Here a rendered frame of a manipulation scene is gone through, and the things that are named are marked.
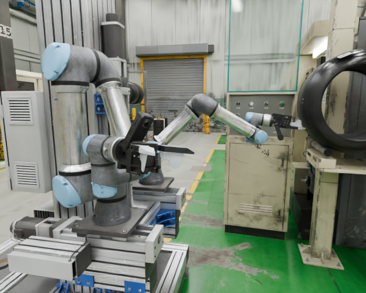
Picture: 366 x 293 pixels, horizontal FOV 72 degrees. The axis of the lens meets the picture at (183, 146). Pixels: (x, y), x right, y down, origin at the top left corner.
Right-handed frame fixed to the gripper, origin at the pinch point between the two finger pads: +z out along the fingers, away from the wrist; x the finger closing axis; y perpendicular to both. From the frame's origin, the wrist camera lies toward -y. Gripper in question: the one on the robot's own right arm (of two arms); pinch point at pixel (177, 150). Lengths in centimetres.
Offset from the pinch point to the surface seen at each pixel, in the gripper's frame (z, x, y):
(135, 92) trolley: -353, -297, -74
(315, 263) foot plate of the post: 11, -162, 84
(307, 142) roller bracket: -1, -148, -5
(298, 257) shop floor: -1, -163, 85
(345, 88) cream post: 18, -153, -42
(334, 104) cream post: 13, -152, -31
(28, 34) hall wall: -1019, -352, -316
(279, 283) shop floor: -4, -125, 90
